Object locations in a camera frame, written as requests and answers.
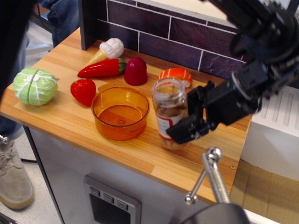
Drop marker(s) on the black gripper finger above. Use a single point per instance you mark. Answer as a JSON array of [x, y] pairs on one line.
[[197, 101], [191, 128]]

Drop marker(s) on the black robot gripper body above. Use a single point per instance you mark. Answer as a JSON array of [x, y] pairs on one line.
[[235, 98]]

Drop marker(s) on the clear jar of almonds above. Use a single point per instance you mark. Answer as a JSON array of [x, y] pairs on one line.
[[170, 104]]

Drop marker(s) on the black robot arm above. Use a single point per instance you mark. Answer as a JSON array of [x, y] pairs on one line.
[[271, 36]]

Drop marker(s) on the orange transparent plastic pot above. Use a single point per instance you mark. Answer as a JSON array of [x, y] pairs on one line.
[[120, 112]]

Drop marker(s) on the orange salmon sushi toy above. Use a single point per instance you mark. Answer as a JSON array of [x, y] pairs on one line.
[[179, 73]]

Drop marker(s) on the white toy sink unit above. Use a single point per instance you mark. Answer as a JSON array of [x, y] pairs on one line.
[[272, 142]]

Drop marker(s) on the dark red toy egg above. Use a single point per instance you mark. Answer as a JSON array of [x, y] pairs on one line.
[[136, 72]]

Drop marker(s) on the red toy chili pepper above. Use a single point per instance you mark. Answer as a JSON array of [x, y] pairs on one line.
[[106, 68]]

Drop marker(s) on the toy ice cream cone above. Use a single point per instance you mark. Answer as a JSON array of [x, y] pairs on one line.
[[111, 49]]

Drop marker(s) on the red toy strawberry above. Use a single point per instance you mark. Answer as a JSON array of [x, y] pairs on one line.
[[84, 91]]

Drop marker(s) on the grey toy oven panel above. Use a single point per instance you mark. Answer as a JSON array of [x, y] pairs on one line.
[[110, 206]]

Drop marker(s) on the blue jeans leg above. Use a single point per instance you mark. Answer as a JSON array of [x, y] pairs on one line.
[[63, 18], [10, 128]]

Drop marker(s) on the green toy cabbage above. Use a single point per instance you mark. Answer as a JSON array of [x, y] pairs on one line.
[[35, 86]]

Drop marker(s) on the beige suede shoe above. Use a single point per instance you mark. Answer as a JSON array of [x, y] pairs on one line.
[[16, 191]]

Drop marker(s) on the metal clamp screw handle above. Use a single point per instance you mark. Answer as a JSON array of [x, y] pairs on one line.
[[210, 160]]

